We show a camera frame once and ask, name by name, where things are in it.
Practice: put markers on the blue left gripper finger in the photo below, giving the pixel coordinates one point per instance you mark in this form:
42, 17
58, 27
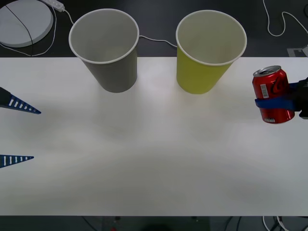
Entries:
14, 102
12, 160

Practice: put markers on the red drink can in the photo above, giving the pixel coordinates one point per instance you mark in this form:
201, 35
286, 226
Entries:
273, 84

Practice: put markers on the grey metal bracket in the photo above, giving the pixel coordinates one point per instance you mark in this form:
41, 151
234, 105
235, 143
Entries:
298, 51

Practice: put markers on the grey plastic bin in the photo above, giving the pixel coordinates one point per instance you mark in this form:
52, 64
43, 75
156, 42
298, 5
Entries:
115, 77

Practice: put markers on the white power strip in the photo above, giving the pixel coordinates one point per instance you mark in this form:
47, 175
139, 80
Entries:
55, 4

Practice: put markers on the yellow-green plastic bin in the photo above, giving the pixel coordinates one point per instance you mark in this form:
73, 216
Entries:
199, 77

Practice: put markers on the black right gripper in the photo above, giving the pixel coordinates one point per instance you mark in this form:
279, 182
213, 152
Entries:
302, 98

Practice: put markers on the white round disc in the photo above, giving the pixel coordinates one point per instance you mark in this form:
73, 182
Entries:
36, 24

